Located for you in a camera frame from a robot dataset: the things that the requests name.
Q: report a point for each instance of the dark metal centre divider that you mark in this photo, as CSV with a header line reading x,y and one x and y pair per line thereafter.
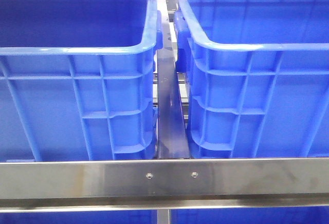
x,y
172,140

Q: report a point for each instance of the large blue bin left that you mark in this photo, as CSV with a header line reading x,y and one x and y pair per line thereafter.
x,y
77,79

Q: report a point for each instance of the large blue bin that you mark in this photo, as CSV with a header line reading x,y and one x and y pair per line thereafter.
x,y
258,77
77,79

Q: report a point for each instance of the large blue bin right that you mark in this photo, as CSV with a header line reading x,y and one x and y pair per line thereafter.
x,y
258,77

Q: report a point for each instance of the blue bin lower left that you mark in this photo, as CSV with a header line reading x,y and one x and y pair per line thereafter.
x,y
136,216

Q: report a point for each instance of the blue bin lower right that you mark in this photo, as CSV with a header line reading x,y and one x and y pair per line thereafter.
x,y
252,215

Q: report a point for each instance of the stainless steel front rail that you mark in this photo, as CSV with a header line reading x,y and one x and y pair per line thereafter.
x,y
163,184

